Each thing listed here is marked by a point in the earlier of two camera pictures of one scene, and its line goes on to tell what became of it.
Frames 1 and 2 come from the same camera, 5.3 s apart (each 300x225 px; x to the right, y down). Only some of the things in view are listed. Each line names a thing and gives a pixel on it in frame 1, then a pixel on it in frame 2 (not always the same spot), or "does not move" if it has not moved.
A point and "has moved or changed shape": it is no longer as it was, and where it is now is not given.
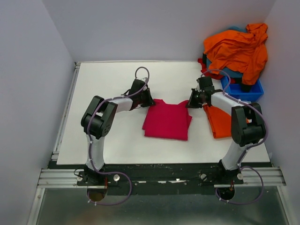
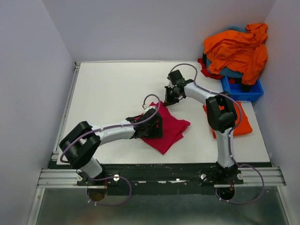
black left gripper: [150, 101] -> [158, 132]
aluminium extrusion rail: [59, 178] does not move
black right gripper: [193, 92] -> [168, 101]
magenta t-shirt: [168, 121] has moved or changed shape
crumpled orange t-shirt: [245, 52] does not move
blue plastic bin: [234, 89] does not move
